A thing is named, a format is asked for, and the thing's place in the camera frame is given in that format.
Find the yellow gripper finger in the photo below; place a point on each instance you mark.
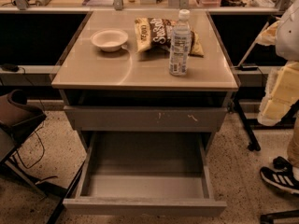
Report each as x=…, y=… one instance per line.
x=267, y=36
x=281, y=92

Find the clear plastic water bottle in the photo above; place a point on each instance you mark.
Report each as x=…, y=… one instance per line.
x=181, y=40

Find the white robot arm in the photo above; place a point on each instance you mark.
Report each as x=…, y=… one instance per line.
x=287, y=36

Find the grey drawer cabinet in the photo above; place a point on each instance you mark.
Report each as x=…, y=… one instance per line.
x=89, y=76

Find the open lower drawer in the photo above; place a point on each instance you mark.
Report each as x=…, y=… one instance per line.
x=145, y=174

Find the closed upper drawer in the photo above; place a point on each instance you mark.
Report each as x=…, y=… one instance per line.
x=144, y=119

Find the white stick with cap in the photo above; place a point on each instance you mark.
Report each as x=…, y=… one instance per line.
x=270, y=19

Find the black power adapter right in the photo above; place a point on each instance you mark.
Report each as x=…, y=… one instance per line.
x=248, y=67

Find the black power adapter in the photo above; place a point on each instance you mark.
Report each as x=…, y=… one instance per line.
x=248, y=67
x=9, y=67

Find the black white sneaker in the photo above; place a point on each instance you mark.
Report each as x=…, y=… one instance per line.
x=284, y=177

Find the sea salt chip bag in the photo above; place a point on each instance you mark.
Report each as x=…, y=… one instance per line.
x=156, y=32

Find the white paper bowl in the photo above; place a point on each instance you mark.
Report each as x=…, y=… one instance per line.
x=109, y=40

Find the brown chair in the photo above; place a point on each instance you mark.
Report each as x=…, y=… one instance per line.
x=18, y=119

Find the black power adapter left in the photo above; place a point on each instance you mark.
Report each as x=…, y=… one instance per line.
x=9, y=67

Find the black table leg frame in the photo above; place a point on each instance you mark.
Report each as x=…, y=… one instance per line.
x=250, y=124

